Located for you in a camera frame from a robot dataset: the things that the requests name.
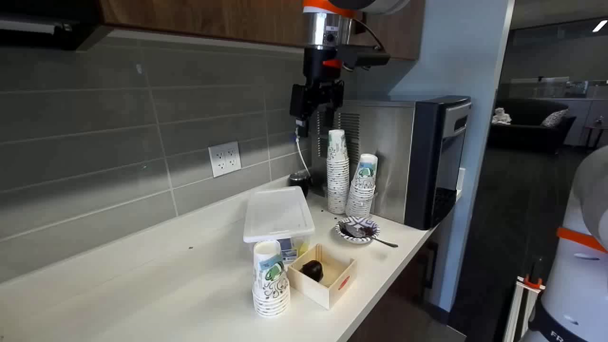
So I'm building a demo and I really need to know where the small blue white carton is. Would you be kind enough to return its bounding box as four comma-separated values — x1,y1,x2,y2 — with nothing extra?
275,235,307,262

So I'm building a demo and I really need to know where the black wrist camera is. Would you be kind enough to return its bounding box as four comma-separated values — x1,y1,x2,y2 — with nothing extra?
343,45,391,70

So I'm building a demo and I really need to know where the white pillow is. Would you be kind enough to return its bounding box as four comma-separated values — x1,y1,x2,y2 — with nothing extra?
539,108,569,129

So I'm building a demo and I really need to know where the metal spoon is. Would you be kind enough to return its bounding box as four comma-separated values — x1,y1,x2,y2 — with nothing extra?
338,220,400,251

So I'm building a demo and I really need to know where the white wall outlet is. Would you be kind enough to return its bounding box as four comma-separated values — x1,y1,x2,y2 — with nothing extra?
207,138,243,178

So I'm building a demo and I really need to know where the dark sofa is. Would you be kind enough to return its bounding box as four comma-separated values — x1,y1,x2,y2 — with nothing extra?
490,97,577,154

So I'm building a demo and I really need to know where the black range hood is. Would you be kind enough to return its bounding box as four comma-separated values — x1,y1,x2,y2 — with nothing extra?
0,0,110,53

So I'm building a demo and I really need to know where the short paper cup stack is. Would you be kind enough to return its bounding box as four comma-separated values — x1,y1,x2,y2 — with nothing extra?
343,152,379,220

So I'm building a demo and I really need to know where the thin metal hose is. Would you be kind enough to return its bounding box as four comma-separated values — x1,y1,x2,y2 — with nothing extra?
290,121,313,178

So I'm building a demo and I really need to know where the wooden wall cabinet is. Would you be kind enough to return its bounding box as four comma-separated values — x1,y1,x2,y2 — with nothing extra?
96,0,425,62

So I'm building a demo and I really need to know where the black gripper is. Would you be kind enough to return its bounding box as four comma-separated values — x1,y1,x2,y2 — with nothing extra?
288,43,347,125

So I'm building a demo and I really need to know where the dark base cabinet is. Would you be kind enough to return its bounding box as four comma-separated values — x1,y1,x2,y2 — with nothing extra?
347,226,467,342

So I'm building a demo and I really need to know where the white wall switch plate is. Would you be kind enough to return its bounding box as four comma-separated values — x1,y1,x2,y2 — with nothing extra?
454,165,467,199

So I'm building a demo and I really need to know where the steel and black appliance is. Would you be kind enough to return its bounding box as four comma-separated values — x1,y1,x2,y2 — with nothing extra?
340,93,473,232

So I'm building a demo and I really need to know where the open wooden box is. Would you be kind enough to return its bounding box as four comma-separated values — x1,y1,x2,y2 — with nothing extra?
284,243,357,311

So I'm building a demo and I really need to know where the white stand posts orange clamp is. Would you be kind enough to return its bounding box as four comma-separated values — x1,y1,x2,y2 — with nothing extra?
501,273,547,342

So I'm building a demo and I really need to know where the small white background object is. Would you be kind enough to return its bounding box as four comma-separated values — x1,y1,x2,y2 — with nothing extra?
492,104,512,127

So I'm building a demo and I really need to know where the small black lump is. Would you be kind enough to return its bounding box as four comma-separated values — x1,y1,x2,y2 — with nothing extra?
298,256,326,283

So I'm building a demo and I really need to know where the small black countertop object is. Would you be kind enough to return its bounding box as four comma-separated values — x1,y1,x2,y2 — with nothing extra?
286,169,313,195

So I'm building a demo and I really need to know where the wide printed paper cup stack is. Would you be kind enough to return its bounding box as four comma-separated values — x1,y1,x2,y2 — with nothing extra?
250,239,292,319

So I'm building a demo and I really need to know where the tall speckled paper cup stack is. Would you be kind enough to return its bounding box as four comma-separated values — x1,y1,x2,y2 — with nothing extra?
324,127,351,216

